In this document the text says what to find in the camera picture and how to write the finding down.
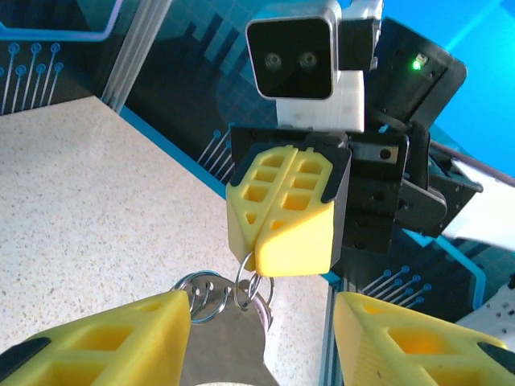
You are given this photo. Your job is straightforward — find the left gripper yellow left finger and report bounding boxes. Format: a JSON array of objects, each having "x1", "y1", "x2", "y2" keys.
[{"x1": 0, "y1": 289, "x2": 192, "y2": 386}]

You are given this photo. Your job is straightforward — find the small silver keyring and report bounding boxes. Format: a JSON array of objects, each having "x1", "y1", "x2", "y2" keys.
[
  {"x1": 247, "y1": 273, "x2": 277, "y2": 311},
  {"x1": 234, "y1": 251, "x2": 259, "y2": 311}
]

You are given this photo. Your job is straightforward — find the pink key head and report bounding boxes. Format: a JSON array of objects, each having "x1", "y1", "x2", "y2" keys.
[{"x1": 255, "y1": 299, "x2": 272, "y2": 333}]

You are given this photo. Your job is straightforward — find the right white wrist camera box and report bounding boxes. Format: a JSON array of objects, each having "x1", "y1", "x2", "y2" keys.
[{"x1": 245, "y1": 0, "x2": 384, "y2": 133}]

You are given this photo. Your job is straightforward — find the aluminium frame post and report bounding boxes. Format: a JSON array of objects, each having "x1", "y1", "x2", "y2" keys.
[{"x1": 99, "y1": 0, "x2": 172, "y2": 114}]

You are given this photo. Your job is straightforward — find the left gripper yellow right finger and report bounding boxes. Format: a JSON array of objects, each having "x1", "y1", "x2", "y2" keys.
[{"x1": 333, "y1": 291, "x2": 515, "y2": 386}]

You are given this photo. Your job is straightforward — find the large silver keyring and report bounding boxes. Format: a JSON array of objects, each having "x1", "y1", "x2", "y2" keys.
[{"x1": 171, "y1": 270, "x2": 235, "y2": 325}]

